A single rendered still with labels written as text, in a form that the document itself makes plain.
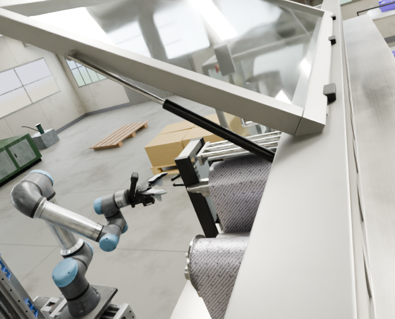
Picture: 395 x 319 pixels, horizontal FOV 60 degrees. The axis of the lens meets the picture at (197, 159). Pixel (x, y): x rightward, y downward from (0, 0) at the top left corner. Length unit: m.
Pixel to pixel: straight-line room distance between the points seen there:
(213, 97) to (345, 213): 0.24
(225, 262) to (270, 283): 0.60
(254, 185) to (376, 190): 0.36
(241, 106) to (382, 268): 0.30
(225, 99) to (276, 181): 0.14
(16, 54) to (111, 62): 10.80
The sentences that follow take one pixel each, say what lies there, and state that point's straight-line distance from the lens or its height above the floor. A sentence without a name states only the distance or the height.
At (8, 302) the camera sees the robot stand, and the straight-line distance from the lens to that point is 1.66.
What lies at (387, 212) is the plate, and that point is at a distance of 0.66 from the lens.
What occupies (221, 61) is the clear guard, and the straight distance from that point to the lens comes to 0.60.
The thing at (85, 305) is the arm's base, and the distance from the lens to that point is 1.73.
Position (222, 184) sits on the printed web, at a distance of 1.00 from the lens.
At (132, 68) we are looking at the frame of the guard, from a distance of 0.49.
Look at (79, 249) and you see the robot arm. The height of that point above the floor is 1.05.
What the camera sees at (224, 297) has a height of 1.19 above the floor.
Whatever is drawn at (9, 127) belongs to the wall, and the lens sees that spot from 10.59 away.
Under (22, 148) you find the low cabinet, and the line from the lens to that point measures 8.58.
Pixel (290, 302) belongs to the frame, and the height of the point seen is 1.65.
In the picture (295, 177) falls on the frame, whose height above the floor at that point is 1.65.
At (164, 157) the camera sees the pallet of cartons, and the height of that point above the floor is 0.27.
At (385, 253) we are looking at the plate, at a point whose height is 1.44.
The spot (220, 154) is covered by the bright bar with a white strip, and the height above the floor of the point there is 1.45.
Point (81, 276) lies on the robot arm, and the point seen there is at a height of 0.97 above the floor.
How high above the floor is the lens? 1.83
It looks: 22 degrees down
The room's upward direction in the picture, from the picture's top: 21 degrees counter-clockwise
